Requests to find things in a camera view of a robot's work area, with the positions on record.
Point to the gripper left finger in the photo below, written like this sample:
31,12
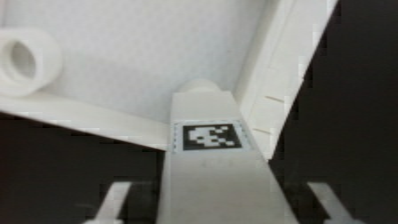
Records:
107,215

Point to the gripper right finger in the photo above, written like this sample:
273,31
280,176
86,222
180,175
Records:
340,216

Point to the white desk top tray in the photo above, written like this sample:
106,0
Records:
145,44

